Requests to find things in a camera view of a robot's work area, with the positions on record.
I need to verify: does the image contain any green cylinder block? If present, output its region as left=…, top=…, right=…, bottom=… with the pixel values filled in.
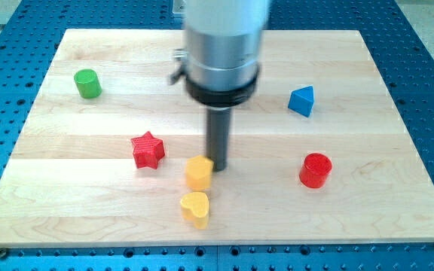
left=73, top=69, right=102, bottom=99

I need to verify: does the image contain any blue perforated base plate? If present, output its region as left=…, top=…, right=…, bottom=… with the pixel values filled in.
left=0, top=0, right=434, bottom=270

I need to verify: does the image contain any yellow hexagon block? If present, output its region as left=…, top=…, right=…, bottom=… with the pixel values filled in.
left=185, top=155, right=214, bottom=191

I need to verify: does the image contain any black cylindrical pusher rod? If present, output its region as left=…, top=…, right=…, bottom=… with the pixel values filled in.
left=206, top=108, right=231, bottom=172

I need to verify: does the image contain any yellow heart block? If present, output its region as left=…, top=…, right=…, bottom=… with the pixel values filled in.
left=180, top=192, right=209, bottom=230

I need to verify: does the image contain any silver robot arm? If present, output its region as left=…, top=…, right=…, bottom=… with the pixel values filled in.
left=169, top=0, right=271, bottom=172

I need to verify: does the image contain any blue triangle block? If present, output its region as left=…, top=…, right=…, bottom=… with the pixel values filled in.
left=288, top=86, right=314, bottom=117

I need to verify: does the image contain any red star block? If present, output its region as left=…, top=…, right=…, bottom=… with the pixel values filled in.
left=130, top=131, right=165, bottom=169

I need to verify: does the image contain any red cylinder block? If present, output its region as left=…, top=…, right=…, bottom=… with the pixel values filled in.
left=298, top=153, right=332, bottom=189

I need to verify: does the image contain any wooden board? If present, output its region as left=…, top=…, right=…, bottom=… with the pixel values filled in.
left=0, top=29, right=434, bottom=248

